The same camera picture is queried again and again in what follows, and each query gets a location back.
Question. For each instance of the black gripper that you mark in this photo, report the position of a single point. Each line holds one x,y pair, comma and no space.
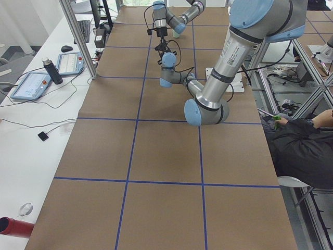
161,32
162,48

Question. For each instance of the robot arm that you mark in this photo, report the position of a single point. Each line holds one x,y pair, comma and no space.
251,22
164,18

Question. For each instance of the green cup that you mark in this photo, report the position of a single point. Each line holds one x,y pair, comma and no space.
175,34

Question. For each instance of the black power adapter box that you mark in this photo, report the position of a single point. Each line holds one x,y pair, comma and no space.
100,38

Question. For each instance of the black monitor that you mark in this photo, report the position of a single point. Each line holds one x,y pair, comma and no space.
96,7

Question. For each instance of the black keyboard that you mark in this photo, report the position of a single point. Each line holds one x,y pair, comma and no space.
85,28

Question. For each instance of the far blue teach pendant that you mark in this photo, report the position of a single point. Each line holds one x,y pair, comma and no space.
69,64

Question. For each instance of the blue teach pendant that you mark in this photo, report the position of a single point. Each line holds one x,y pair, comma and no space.
32,86
69,64

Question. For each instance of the black computer mouse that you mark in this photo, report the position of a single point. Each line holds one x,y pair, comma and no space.
66,48

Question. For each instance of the black water bottle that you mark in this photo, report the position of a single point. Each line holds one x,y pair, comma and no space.
52,71

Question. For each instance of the near blue teach pendant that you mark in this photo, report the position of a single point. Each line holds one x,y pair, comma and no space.
32,86

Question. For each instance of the small black square device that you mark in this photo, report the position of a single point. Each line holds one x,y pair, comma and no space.
43,136

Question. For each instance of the person in black jacket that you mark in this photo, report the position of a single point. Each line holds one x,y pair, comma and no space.
300,149

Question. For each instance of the clear tape roll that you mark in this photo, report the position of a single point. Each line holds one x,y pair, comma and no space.
25,209

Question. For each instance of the red cylinder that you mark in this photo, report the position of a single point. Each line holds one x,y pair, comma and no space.
16,228

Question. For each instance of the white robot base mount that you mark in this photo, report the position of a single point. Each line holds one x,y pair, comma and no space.
235,86

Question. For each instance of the aluminium frame post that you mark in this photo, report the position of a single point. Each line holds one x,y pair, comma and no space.
77,34

